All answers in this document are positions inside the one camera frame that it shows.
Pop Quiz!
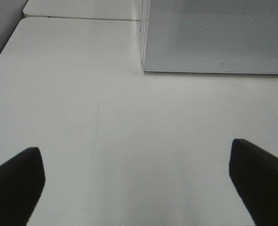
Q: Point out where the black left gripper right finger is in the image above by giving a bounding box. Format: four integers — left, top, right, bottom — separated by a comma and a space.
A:
229, 139, 278, 226

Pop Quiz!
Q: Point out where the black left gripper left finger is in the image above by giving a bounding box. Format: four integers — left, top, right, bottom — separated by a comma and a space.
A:
0, 147, 46, 226

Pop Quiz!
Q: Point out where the white microwave door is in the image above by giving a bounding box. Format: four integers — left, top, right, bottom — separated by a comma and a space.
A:
143, 0, 278, 74

